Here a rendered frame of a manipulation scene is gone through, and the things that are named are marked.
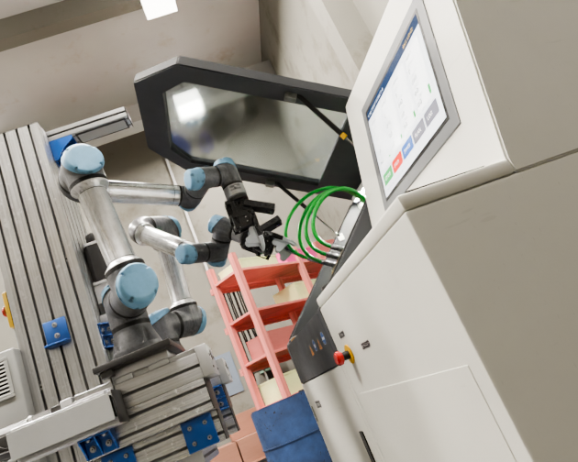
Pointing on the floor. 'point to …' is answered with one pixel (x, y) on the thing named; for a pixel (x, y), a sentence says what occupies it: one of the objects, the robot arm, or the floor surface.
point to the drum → (290, 431)
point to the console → (486, 249)
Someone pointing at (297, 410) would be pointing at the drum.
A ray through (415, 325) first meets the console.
